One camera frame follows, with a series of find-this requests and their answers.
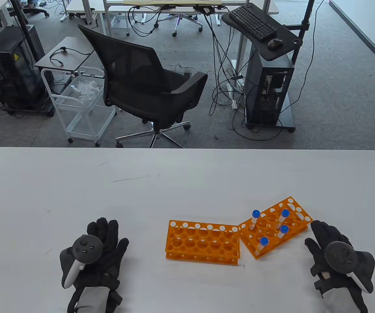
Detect orange test tube rack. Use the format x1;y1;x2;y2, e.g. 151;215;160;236
239;196;313;260
165;220;241;265

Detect black stand pole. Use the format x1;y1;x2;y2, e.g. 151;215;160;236
9;0;33;52
292;0;315;64

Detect black keyboard tray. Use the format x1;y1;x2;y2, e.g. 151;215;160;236
222;4;303;62

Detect black rolling stand base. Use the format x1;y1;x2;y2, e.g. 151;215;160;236
244;98;296;133

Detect person's right forearm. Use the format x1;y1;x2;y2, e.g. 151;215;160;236
315;284;369;313

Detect white utility cart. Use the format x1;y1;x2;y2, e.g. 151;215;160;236
40;66;117;147

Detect small grey side table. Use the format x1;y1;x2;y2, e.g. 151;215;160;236
34;37;95;73

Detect person's right hand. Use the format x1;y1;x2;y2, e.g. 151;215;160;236
305;220;375;294

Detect black and white hand controller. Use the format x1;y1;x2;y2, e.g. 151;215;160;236
63;235;103;289
324;241;374;294

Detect person's left hand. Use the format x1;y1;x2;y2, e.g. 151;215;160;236
60;218;130;293

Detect chrome chair base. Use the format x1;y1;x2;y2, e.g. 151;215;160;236
155;13;204;37

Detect black mesh office chair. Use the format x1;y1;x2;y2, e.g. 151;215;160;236
77;24;208;149

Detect black floor cables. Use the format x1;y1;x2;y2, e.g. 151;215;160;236
207;10;251;116

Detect black keyboard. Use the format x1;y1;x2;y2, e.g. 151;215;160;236
229;6;277;42

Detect clear plastic bags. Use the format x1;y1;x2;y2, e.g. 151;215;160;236
70;79;100;101

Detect white power strip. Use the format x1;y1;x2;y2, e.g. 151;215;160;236
226;83;238;110

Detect white desk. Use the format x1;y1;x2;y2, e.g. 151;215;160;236
66;0;279;36

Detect black computer tower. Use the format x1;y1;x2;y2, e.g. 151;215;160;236
244;49;295;126
0;25;55;117

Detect black cable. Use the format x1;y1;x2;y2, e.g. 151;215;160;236
49;47;91;67

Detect person's left forearm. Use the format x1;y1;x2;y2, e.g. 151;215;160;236
67;287;122;313

